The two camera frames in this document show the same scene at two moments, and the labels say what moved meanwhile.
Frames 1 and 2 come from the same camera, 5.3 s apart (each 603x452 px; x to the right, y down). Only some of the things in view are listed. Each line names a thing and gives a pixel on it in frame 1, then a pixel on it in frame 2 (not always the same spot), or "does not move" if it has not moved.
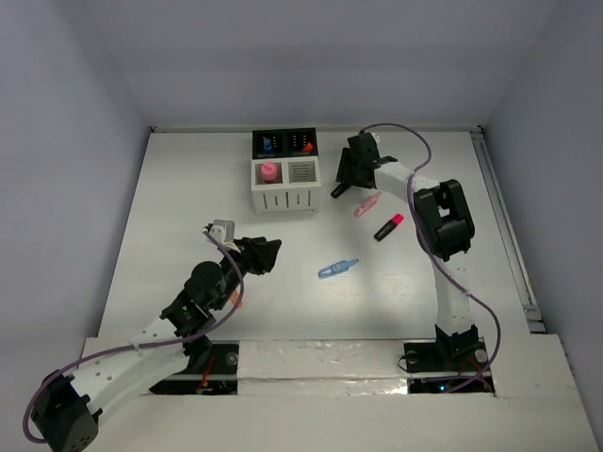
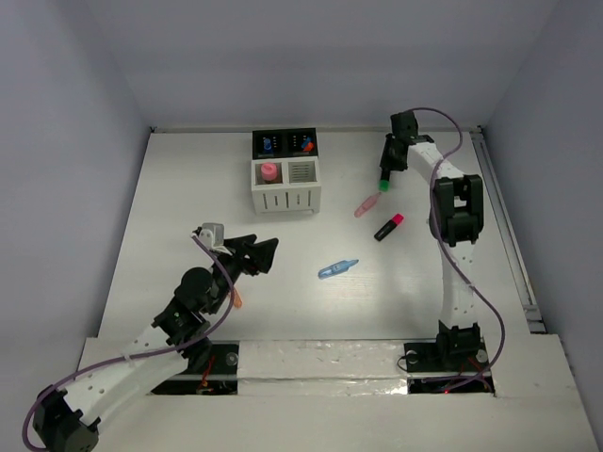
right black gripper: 345,170 -> 386,160
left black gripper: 250,257 does not move
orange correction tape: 235,296 does not move
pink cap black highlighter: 388,227 does not move
